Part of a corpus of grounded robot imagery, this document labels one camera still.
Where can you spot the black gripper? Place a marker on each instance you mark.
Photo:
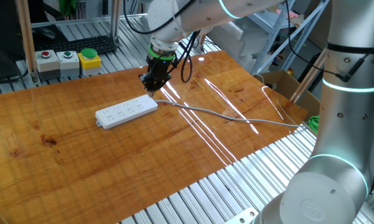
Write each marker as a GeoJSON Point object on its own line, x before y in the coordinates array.
{"type": "Point", "coordinates": [158, 69]}

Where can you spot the white power strip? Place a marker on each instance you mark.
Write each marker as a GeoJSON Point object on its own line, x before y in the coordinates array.
{"type": "Point", "coordinates": [124, 112]}

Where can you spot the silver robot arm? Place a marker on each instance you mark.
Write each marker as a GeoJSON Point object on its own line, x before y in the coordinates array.
{"type": "Point", "coordinates": [345, 124]}

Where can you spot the yellow box green mushroom button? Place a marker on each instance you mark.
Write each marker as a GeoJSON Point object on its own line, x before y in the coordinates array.
{"type": "Point", "coordinates": [89, 62]}

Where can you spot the grey box green button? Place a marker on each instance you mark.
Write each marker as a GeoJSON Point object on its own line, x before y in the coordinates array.
{"type": "Point", "coordinates": [68, 62]}

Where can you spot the grey box red button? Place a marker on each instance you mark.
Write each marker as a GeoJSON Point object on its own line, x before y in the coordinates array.
{"type": "Point", "coordinates": [47, 63]}

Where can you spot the black keyboard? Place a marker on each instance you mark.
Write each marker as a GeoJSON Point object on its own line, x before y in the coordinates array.
{"type": "Point", "coordinates": [81, 44]}

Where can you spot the white foam block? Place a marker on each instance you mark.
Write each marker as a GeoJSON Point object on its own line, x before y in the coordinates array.
{"type": "Point", "coordinates": [233, 39]}

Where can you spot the wood grain table mat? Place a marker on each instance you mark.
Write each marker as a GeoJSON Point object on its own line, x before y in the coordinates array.
{"type": "Point", "coordinates": [81, 161]}

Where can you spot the green hanging fabric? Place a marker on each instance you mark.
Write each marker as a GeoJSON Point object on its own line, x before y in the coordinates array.
{"type": "Point", "coordinates": [67, 7]}

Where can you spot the cardboard box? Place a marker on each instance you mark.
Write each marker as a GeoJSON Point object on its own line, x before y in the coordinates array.
{"type": "Point", "coordinates": [283, 85]}

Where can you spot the thin wooden stick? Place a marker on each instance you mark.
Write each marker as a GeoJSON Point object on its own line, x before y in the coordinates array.
{"type": "Point", "coordinates": [311, 81]}
{"type": "Point", "coordinates": [305, 82]}

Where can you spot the black monitor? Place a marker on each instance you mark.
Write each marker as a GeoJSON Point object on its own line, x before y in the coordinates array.
{"type": "Point", "coordinates": [3, 31]}

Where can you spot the green cloth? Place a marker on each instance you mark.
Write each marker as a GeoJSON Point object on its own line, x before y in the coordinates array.
{"type": "Point", "coordinates": [314, 124]}

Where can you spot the aluminium frame post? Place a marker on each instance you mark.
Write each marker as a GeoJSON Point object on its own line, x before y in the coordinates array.
{"type": "Point", "coordinates": [115, 18]}

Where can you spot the grey metal shelf frame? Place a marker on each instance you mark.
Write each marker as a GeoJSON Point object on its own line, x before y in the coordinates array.
{"type": "Point", "coordinates": [273, 34]}

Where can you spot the wooden post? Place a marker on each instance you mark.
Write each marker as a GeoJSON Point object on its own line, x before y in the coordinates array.
{"type": "Point", "coordinates": [26, 37]}

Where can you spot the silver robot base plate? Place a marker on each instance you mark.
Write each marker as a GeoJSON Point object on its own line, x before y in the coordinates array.
{"type": "Point", "coordinates": [242, 217]}

